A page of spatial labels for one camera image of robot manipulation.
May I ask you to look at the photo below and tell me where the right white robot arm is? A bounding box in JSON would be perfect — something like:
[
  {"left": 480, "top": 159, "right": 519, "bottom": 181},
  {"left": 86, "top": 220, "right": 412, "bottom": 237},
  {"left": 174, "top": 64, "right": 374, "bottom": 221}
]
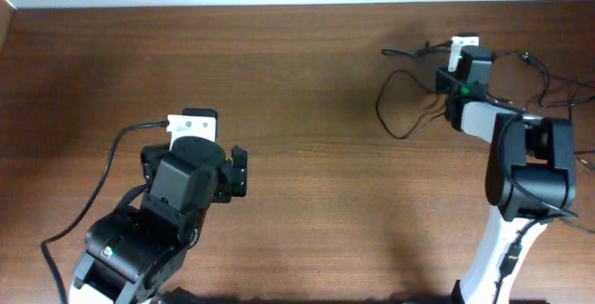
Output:
[{"left": 436, "top": 39, "right": 576, "bottom": 304}]

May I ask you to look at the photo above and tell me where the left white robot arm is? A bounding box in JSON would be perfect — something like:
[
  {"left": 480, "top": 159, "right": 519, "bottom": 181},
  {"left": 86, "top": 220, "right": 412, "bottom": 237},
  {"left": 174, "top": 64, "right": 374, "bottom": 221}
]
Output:
[{"left": 69, "top": 137, "right": 248, "bottom": 303}]

